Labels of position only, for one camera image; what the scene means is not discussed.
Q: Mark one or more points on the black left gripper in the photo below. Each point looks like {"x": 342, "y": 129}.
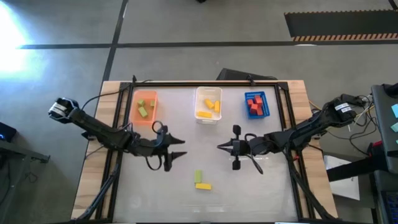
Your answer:
{"x": 152, "y": 147}

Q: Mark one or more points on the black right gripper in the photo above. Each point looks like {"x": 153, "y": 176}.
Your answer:
{"x": 239, "y": 147}

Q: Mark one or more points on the yellow short wooden block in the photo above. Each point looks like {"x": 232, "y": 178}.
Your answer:
{"x": 217, "y": 106}

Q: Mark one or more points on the red wooden cube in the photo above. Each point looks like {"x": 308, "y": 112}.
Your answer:
{"x": 254, "y": 108}

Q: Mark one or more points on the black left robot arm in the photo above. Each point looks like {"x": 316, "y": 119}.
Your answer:
{"x": 93, "y": 129}

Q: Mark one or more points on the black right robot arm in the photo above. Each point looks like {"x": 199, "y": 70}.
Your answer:
{"x": 304, "y": 130}

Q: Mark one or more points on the orange plastic bin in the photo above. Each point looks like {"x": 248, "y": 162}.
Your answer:
{"x": 147, "y": 119}

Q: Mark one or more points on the white glossy work surface sheet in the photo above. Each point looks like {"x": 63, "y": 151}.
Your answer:
{"x": 233, "y": 199}

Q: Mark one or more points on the white plastic bin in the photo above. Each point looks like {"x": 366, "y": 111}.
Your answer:
{"x": 202, "y": 93}

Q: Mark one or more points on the blue plastic basket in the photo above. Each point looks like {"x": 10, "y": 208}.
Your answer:
{"x": 265, "y": 96}

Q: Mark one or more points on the white paper sheet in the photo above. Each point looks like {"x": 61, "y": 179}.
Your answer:
{"x": 345, "y": 188}

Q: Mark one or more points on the black stand leg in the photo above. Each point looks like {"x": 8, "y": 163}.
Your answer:
{"x": 351, "y": 169}

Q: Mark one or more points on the black power strip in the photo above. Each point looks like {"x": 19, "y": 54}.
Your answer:
{"x": 353, "y": 98}

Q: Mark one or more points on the dark grey side panel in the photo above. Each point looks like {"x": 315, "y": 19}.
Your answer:
{"x": 384, "y": 124}

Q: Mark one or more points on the black hazard-striped floor mat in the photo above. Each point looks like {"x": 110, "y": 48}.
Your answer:
{"x": 342, "y": 25}

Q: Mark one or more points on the black box with blue light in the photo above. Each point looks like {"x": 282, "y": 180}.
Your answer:
{"x": 7, "y": 130}

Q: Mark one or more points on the cyan sticky note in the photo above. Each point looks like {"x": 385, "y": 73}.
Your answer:
{"x": 395, "y": 127}
{"x": 395, "y": 110}

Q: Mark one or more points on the black metal table frame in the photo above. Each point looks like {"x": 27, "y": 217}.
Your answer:
{"x": 186, "y": 84}

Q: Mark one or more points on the black frame clamp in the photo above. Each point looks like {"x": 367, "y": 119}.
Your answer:
{"x": 251, "y": 81}
{"x": 134, "y": 80}

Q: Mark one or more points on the black diagonal frame strut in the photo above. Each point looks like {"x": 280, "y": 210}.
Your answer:
{"x": 99, "y": 196}
{"x": 308, "y": 196}

